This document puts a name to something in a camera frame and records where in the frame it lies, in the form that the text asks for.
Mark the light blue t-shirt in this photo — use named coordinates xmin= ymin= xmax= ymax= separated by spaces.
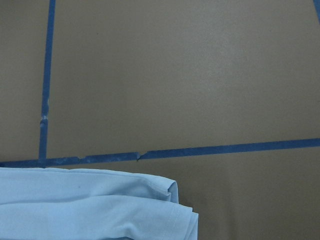
xmin=0 ymin=167 xmax=199 ymax=240

